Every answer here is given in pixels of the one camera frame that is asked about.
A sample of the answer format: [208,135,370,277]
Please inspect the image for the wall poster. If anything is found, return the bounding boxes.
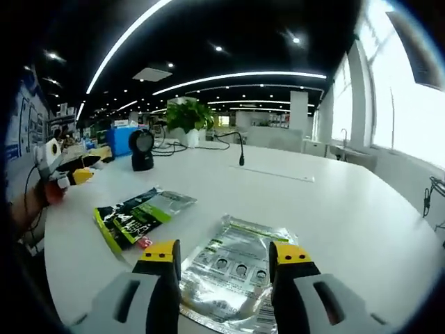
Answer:
[5,74,49,161]

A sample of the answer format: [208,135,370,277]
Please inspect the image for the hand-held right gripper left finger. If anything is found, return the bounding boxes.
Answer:
[69,239,182,334]

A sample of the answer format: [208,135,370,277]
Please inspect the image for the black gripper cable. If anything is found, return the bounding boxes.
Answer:
[23,163,48,248]

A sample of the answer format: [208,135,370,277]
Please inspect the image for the white table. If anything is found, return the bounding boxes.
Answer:
[43,138,445,334]

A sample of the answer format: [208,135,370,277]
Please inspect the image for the white partition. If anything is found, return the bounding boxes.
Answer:
[243,125,304,151]

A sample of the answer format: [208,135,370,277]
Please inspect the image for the black scanner cable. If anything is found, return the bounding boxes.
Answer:
[152,141,191,157]

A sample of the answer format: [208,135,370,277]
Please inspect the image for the black power cable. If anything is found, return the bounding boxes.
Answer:
[190,138,232,151]

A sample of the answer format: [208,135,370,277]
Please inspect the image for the black barcode scanner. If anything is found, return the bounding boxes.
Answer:
[128,128,156,172]

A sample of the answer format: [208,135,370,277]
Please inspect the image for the green black sheet goods packet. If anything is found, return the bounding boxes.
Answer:
[92,186,197,255]

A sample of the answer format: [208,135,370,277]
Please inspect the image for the blue plastic box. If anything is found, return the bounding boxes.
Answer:
[106,125,140,157]

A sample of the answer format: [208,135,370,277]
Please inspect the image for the person's left hand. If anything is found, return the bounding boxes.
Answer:
[44,180,69,207]

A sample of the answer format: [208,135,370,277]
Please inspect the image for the potted green plant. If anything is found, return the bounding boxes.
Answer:
[165,99,217,148]

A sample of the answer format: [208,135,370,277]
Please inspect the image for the white sink counter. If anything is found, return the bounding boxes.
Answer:
[302,138,378,171]

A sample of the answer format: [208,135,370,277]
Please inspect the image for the ceiling air vent panel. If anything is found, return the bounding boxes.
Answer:
[133,65,174,83]

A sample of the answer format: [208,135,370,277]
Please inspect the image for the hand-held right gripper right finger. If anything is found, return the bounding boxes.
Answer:
[268,241,392,334]

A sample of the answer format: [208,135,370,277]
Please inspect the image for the ceiling spotlights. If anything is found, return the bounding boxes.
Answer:
[44,34,303,116]

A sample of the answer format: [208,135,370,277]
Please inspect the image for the silver foil sheet goods packet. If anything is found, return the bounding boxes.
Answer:
[178,214,300,334]

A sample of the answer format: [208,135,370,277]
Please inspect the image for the pale yellow bag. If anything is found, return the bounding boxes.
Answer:
[85,145,113,160]

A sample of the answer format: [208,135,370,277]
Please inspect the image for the narrow bright window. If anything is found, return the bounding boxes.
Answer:
[332,51,353,142]

